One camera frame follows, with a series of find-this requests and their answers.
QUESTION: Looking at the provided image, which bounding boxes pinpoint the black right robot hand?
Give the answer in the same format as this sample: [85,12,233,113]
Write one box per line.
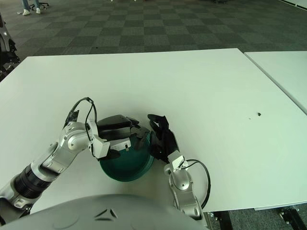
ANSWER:
[147,114,180,165]

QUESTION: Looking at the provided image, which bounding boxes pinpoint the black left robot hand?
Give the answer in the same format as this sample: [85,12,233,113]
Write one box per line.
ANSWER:
[95,114,151,161]

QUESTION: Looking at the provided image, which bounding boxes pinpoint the white charger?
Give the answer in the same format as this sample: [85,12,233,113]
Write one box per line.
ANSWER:
[109,137,131,152]

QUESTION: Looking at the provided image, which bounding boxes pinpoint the dark green plate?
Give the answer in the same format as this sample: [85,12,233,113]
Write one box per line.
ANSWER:
[98,117,155,184]

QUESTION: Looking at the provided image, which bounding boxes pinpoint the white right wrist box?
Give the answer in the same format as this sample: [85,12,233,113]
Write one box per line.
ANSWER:
[167,153,185,171]

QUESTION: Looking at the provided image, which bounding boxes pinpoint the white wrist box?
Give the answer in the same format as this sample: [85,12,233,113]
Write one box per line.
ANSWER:
[167,153,185,171]
[89,134,111,159]

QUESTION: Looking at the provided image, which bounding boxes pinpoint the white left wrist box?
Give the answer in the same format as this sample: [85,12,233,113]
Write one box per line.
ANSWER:
[89,134,111,159]

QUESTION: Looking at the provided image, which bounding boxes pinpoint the grey robot torso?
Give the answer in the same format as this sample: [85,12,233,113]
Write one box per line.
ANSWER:
[0,193,207,230]

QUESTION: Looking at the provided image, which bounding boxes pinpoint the black office chair base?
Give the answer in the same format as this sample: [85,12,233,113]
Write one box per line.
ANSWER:
[30,0,50,9]

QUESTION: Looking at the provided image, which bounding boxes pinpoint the white neighbouring table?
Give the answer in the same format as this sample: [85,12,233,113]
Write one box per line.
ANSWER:
[244,50,307,113]

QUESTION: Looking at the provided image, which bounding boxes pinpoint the person legs white shoes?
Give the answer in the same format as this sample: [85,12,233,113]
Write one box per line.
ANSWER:
[21,0,41,16]

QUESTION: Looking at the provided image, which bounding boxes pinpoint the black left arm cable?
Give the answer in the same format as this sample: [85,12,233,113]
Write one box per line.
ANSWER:
[63,96,98,144]

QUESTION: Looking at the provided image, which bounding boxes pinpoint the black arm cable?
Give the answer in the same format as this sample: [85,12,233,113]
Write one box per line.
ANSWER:
[63,96,98,144]
[182,160,212,209]

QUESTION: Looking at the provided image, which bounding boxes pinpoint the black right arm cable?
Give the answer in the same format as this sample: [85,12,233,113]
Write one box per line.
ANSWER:
[182,160,212,209]

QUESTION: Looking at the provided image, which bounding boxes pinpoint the black table frame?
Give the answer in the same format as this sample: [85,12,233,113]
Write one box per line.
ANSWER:
[203,207,307,230]

